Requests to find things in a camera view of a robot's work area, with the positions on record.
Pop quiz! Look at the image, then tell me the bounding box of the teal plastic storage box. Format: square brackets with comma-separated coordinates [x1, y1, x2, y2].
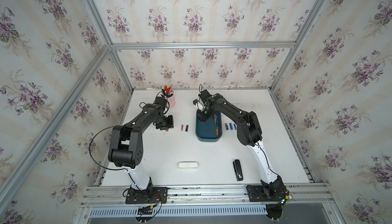
[196, 110, 223, 142]

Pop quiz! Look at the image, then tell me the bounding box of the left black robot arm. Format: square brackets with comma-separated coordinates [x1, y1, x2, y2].
[108, 97, 174, 193]

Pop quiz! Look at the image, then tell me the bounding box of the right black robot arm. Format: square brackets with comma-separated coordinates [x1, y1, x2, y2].
[193, 89, 287, 198]

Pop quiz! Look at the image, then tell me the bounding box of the white eraser box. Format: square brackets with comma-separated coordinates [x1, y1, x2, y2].
[178, 161, 199, 169]

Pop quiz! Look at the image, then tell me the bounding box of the pink pen cup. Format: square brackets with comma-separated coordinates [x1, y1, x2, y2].
[167, 95, 176, 109]

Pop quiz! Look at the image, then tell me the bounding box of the black stapler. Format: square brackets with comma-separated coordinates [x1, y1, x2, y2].
[233, 159, 244, 181]

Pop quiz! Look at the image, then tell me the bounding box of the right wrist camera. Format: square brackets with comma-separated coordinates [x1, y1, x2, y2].
[199, 89, 211, 103]

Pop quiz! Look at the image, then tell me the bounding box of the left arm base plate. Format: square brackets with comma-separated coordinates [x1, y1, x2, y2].
[123, 187, 168, 204]

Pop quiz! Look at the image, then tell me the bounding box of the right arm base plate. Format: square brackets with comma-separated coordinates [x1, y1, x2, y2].
[246, 185, 290, 204]

